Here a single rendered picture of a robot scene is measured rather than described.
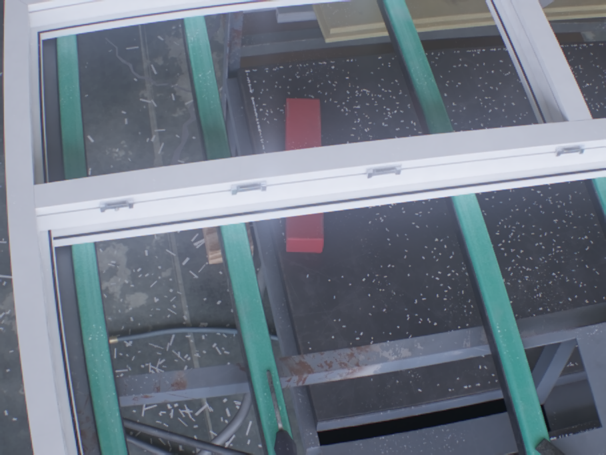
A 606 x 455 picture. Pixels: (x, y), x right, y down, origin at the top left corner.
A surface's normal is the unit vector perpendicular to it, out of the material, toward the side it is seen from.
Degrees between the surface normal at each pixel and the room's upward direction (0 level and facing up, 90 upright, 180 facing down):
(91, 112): 0
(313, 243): 90
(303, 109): 0
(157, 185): 0
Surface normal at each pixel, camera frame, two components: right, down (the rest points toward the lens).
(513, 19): -0.98, 0.12
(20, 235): 0.07, -0.57
